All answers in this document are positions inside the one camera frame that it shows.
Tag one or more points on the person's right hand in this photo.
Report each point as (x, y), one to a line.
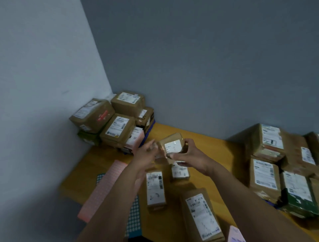
(192, 157)

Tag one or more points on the person's left hand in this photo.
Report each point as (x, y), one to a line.
(144, 157)

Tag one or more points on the small cardboard parcel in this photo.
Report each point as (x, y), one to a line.
(174, 139)
(265, 177)
(180, 172)
(111, 97)

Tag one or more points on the small tall box white labels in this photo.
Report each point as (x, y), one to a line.
(155, 192)

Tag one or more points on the box with black KARRIE band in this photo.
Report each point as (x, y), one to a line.
(145, 119)

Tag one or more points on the pink dot sticker sheet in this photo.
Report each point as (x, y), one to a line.
(104, 184)

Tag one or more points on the box marked 3-3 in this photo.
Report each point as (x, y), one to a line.
(202, 217)

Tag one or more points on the teal sticker sheet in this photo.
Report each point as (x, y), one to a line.
(133, 217)

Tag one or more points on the box marked 5-3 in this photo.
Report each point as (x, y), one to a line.
(92, 114)

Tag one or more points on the large pink box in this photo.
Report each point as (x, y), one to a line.
(235, 235)

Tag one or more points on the dark green box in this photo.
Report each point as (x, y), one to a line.
(296, 197)

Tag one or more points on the person's right forearm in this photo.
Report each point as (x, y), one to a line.
(254, 207)

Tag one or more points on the person's left forearm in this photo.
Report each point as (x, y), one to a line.
(109, 212)

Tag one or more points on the blue plastic grid pallet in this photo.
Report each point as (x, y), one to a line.
(149, 129)
(271, 202)

